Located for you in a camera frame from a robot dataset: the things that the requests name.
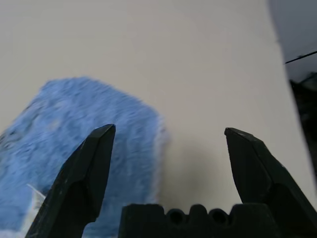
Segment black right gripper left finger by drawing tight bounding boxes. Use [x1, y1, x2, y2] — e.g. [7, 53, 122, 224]
[24, 123, 116, 238]

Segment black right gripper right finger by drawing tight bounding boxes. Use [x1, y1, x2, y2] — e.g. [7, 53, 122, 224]
[224, 127, 317, 238]

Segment blue terry rag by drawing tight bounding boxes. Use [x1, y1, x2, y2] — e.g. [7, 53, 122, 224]
[0, 76, 171, 238]

